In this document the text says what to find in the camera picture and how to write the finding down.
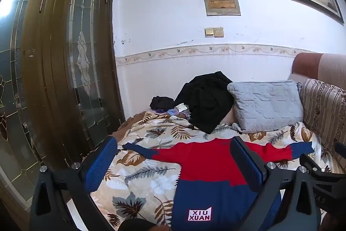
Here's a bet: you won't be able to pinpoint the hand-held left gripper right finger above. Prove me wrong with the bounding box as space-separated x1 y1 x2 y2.
229 136 323 231

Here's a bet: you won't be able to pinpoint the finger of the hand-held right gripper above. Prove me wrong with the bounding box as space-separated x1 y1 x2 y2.
299 153 333 176

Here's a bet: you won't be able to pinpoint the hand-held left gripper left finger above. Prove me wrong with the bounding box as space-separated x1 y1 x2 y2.
29 136 118 231

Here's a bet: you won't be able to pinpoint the red and blue sweater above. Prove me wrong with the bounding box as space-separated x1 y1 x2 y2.
122 137 316 231

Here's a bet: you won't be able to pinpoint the purple and white small clothes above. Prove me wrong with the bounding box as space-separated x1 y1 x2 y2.
156 103 191 117

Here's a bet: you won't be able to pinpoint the leaf print blanket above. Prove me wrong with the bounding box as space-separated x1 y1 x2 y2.
90 110 333 231

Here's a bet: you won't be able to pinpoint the beige pillow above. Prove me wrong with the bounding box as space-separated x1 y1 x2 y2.
220 109 236 125

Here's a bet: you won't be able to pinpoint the grey quilted pillow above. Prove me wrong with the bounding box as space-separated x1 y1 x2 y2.
227 80 305 134

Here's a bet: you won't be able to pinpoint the large black garment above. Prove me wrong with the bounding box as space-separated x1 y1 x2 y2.
174 71 235 135

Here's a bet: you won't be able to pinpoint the small black cloth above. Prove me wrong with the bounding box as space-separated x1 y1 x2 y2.
150 96 175 110

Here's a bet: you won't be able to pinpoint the brown and pink sofa backrest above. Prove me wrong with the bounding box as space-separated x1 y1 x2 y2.
288 52 346 86

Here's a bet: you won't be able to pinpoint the wooden leaded glass door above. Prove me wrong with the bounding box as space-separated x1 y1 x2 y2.
0 0 54 223
21 0 125 164

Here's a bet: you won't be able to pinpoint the wall panel box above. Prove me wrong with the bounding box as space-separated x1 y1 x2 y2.
202 0 241 16

